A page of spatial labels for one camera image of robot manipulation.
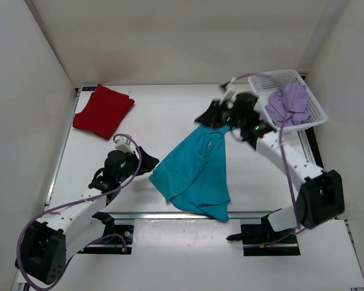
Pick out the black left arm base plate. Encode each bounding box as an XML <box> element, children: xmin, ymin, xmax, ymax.
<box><xmin>78</xmin><ymin>220</ymin><xmax>134</xmax><ymax>255</ymax></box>

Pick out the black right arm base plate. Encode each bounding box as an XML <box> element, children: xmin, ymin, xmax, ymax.
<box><xmin>226</xmin><ymin>220</ymin><xmax>301</xmax><ymax>257</ymax></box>

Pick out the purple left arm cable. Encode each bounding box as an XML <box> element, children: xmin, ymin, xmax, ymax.
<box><xmin>15</xmin><ymin>133</ymin><xmax>143</xmax><ymax>291</ymax></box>

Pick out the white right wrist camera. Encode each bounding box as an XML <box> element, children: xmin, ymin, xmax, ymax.
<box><xmin>220</xmin><ymin>77</ymin><xmax>240</xmax><ymax>109</ymax></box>

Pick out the aluminium table rail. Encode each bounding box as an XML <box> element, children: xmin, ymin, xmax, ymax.
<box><xmin>109</xmin><ymin>212</ymin><xmax>268</xmax><ymax>220</ymax></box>

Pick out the lilac t shirt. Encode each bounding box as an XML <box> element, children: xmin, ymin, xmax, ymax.
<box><xmin>265</xmin><ymin>83</ymin><xmax>311</xmax><ymax>127</ymax></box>

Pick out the blue label sticker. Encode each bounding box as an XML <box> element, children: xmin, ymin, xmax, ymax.
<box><xmin>81</xmin><ymin>86</ymin><xmax>97</xmax><ymax>92</ymax></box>

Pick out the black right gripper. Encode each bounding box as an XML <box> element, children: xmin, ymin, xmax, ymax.
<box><xmin>196</xmin><ymin>101</ymin><xmax>245</xmax><ymax>132</ymax></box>

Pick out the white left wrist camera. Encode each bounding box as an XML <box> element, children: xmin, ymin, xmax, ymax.
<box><xmin>113</xmin><ymin>135</ymin><xmax>136</xmax><ymax>154</ymax></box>

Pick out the red t shirt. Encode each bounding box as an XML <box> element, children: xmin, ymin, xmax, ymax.
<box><xmin>72</xmin><ymin>84</ymin><xmax>135</xmax><ymax>140</ymax></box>

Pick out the teal t shirt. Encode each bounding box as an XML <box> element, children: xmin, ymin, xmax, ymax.
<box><xmin>149</xmin><ymin>125</ymin><xmax>231</xmax><ymax>222</ymax></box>

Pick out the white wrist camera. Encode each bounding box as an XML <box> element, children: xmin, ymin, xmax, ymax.
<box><xmin>220</xmin><ymin>77</ymin><xmax>240</xmax><ymax>109</ymax></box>
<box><xmin>113</xmin><ymin>135</ymin><xmax>136</xmax><ymax>154</ymax></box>

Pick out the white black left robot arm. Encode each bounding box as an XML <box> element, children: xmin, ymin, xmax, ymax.
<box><xmin>15</xmin><ymin>146</ymin><xmax>159</xmax><ymax>288</ymax></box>

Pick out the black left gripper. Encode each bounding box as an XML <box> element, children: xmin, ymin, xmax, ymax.
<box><xmin>116</xmin><ymin>145</ymin><xmax>158</xmax><ymax>183</ymax></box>

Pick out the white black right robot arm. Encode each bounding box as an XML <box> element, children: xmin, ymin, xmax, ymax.
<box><xmin>195</xmin><ymin>92</ymin><xmax>345</xmax><ymax>248</ymax></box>

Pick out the white plastic basket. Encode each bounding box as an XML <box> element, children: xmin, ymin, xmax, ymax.
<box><xmin>248</xmin><ymin>69</ymin><xmax>327</xmax><ymax>133</ymax></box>

